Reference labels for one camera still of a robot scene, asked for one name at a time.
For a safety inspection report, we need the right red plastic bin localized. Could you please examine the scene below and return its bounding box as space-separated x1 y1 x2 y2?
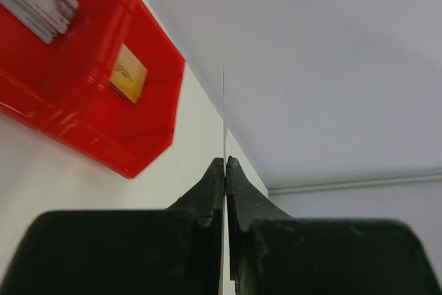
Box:
44 0 185 178

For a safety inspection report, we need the red plastic bin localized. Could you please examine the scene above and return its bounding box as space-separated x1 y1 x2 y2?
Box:
1 0 128 129
44 0 185 178

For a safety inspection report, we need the gold card in bin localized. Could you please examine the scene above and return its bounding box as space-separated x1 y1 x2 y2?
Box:
110 44 148 104

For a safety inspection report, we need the aluminium frame rail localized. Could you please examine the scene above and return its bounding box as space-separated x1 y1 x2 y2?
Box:
268 168 441 196

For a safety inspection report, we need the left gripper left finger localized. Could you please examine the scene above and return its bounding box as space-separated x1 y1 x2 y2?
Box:
5 158 224 294

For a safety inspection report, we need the silver credit card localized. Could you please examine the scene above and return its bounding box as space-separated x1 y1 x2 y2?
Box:
222 64 230 294

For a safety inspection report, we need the middle red plastic bin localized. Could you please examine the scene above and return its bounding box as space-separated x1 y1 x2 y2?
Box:
1 0 128 129

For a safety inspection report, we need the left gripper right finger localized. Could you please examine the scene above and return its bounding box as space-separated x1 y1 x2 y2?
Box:
226 157 441 294

